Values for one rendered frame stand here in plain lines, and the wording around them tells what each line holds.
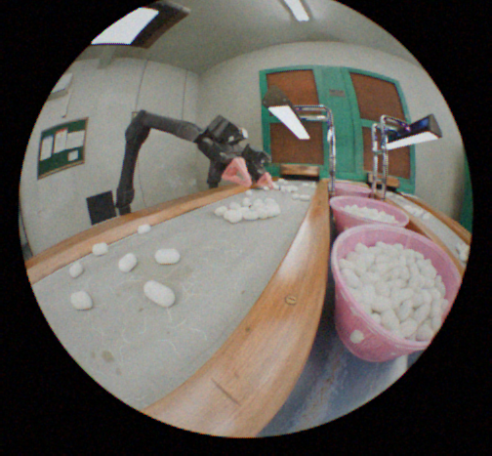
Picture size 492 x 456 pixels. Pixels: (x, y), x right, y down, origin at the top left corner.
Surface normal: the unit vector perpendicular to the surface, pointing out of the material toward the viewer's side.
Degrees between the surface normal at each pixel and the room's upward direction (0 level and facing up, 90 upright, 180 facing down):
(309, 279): 0
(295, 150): 90
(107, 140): 90
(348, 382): 0
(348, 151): 90
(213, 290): 0
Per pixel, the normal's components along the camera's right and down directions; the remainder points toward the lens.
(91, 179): 0.85, 0.12
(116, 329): -0.03, -0.96
